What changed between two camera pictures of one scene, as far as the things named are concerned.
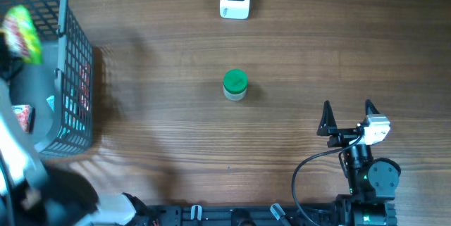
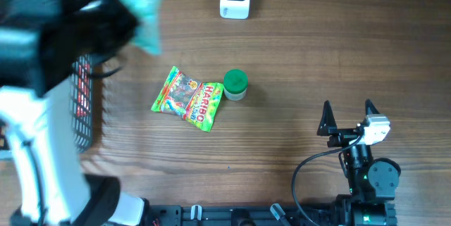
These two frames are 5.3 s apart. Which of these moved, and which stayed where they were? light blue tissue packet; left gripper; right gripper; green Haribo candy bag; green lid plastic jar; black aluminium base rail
Moved: light blue tissue packet; green Haribo candy bag; left gripper
Stayed: black aluminium base rail; right gripper; green lid plastic jar
